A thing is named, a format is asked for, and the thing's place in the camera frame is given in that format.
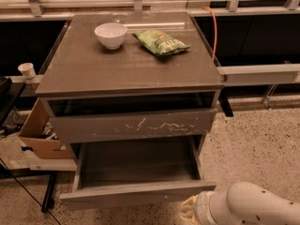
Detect grey drawer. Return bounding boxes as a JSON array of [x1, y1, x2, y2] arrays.
[[50, 109, 217, 143], [60, 137, 216, 210]]

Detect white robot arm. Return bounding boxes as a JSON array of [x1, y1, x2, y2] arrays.
[[179, 182, 300, 225]]

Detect grey drawer cabinet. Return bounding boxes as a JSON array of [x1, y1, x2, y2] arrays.
[[35, 11, 225, 202]]

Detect grey top drawer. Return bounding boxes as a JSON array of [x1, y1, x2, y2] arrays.
[[50, 109, 217, 143]]

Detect black table leg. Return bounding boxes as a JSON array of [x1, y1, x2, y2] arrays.
[[41, 172, 57, 213]]

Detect green chip bag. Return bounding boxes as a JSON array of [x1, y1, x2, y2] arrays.
[[132, 29, 189, 56]]

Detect cardboard box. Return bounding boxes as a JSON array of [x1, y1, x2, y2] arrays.
[[19, 99, 72, 159]]

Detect white ceramic bowl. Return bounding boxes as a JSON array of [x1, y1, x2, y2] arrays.
[[94, 22, 128, 50]]

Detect white paper cup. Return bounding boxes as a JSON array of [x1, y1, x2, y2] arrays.
[[18, 63, 37, 80]]

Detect black cable on floor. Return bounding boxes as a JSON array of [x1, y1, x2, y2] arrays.
[[0, 158, 62, 225]]

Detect orange cable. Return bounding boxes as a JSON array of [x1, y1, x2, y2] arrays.
[[201, 6, 218, 62]]

